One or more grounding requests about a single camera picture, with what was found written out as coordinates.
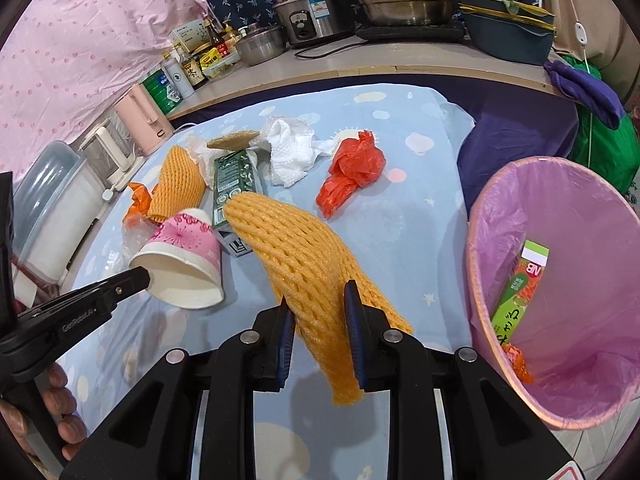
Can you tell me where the clear lidded plastic container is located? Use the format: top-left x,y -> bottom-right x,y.
10,140 -> 108,286

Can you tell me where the small orange foam fruit net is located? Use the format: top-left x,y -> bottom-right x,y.
146,145 -> 208,226

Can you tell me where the orange crinkled wrapper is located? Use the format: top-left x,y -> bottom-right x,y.
502,342 -> 535,385

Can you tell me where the trash bin with pink liner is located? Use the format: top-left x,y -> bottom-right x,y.
465,156 -> 640,431

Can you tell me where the black induction cooker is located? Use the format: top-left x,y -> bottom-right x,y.
355,21 -> 468,43

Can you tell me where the dark soy sauce bottle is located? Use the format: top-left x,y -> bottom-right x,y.
177,50 -> 206,87

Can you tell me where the white crumpled wrapper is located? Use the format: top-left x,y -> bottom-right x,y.
185,135 -> 221,181

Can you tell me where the steel rice cooker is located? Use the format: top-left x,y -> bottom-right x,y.
271,0 -> 357,47

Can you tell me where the large orange foam fruit net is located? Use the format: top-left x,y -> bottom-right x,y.
223,191 -> 415,408

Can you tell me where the green and white box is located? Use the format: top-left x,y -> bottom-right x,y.
490,240 -> 550,348

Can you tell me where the person's left hand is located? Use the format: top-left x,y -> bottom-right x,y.
41,362 -> 89,463

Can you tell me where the purple cloth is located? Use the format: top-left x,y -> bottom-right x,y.
544,55 -> 626,131

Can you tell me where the white paper towel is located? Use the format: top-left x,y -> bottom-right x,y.
260,116 -> 341,188

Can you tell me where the white seasoning carton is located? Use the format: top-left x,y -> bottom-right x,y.
167,19 -> 211,53

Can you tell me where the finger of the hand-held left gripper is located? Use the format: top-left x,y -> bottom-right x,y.
12,266 -> 152,361

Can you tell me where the red label sauce bottle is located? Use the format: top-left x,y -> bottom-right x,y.
207,17 -> 231,58

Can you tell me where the pink electric kettle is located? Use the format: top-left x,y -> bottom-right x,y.
112,82 -> 176,157

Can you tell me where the dark green drink carton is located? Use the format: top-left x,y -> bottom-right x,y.
212,149 -> 264,259

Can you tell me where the green tin can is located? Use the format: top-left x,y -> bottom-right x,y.
140,67 -> 181,116

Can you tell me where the white glass kettle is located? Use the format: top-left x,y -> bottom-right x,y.
79,117 -> 135,192

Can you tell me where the dark purple sheet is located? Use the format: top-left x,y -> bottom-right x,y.
452,85 -> 581,211

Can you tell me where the green plastic bag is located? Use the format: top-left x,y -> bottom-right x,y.
570,60 -> 640,196

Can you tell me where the flat brown loofah pad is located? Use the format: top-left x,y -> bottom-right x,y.
206,130 -> 261,150

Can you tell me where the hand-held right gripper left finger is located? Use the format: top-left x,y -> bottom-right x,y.
60,296 -> 301,480

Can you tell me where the red plastic bag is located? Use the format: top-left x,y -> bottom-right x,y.
315,130 -> 387,218

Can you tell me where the beige curtain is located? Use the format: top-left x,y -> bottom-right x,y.
537,0 -> 640,106

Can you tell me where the dark blue plastic basin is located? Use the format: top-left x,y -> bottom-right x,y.
462,7 -> 558,66

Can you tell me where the orange plastic wrapper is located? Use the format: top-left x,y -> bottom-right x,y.
125,182 -> 161,228

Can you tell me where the black power cable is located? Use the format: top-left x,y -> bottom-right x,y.
294,40 -> 361,61

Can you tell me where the pink flowered paper cup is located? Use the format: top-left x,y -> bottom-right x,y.
128,208 -> 224,310

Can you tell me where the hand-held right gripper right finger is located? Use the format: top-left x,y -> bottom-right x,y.
344,280 -> 588,480

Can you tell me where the light blue printed blanket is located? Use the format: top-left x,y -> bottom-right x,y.
50,82 -> 476,480

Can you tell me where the steel bowl with lid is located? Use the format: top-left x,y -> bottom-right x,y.
235,22 -> 287,67

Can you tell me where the white cable with switch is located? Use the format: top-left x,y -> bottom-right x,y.
550,0 -> 598,171

